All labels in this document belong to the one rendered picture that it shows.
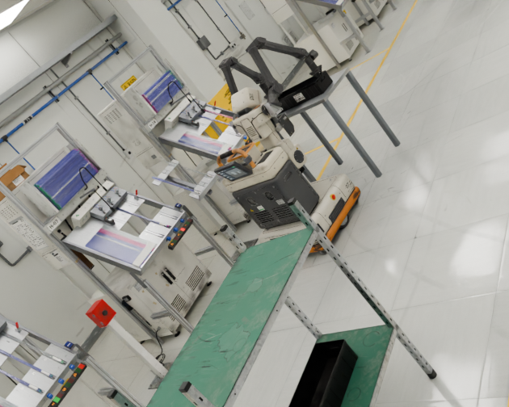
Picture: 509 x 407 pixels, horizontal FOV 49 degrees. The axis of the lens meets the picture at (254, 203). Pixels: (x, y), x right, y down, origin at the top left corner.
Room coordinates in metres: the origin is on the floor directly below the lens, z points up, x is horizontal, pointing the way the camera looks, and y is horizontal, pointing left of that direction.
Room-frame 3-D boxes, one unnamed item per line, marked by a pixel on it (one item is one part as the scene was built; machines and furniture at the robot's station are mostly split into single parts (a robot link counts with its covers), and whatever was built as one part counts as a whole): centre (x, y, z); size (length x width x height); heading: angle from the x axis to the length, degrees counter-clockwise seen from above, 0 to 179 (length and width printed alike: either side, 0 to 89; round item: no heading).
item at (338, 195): (4.09, -0.26, 0.16); 0.67 x 0.64 x 0.25; 126
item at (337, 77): (4.55, -0.89, 0.40); 0.70 x 0.45 x 0.80; 36
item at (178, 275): (4.73, 1.17, 0.31); 0.70 x 0.65 x 0.62; 134
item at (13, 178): (4.82, 1.33, 1.82); 0.68 x 0.30 x 0.20; 134
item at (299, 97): (4.53, -0.87, 0.86); 0.57 x 0.17 x 0.11; 36
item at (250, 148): (4.03, -0.16, 0.87); 0.23 x 0.15 x 0.11; 36
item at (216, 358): (1.94, 0.34, 0.55); 0.91 x 0.46 x 1.10; 134
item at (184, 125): (5.63, 0.00, 0.65); 1.01 x 0.73 x 1.29; 44
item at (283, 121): (4.26, -0.49, 0.84); 0.28 x 0.16 x 0.22; 36
